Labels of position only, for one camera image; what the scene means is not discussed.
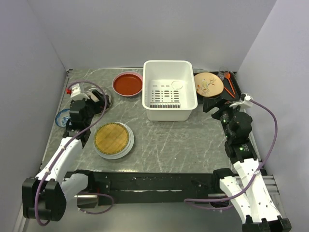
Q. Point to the clear plastic cup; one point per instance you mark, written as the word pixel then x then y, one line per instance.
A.
pixel 223 71

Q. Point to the orange plastic spoon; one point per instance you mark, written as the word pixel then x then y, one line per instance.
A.
pixel 228 76

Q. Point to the grey deer pattern plate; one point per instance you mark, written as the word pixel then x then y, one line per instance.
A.
pixel 99 98

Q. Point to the beige bird pattern plate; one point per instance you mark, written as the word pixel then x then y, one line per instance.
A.
pixel 208 84

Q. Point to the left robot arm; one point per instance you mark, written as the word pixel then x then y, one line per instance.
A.
pixel 45 196

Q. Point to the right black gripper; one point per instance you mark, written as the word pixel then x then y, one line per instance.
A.
pixel 209 103

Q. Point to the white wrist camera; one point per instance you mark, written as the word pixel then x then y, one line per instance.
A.
pixel 244 102
pixel 75 92

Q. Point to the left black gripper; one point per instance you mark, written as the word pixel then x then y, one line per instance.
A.
pixel 99 105

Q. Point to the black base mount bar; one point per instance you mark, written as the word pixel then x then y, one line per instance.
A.
pixel 126 187

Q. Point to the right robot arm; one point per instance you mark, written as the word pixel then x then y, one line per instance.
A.
pixel 252 201

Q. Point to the white plastic bin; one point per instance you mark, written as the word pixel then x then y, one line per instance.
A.
pixel 168 90

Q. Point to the black tray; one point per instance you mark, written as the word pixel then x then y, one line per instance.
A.
pixel 225 82

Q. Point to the blue white small bowl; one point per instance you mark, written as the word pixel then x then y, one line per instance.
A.
pixel 62 117

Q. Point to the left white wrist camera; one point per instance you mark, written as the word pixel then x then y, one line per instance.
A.
pixel 75 92

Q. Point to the round bamboo mat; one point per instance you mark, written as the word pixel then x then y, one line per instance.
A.
pixel 111 138

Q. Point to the aluminium rail frame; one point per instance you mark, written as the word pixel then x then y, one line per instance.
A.
pixel 269 182

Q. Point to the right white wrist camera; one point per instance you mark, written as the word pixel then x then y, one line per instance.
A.
pixel 244 102

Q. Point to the red round plate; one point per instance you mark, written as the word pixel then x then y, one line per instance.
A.
pixel 128 84

